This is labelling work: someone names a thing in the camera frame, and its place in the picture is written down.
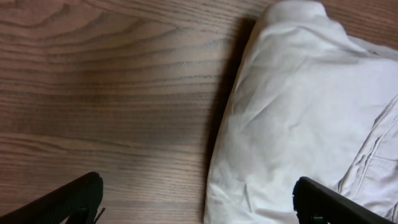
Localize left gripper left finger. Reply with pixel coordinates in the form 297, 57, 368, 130
1, 172, 105, 224

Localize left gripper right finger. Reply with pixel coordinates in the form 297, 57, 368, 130
293, 177, 393, 224

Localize beige shorts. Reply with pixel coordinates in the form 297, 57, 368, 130
203, 1, 397, 224

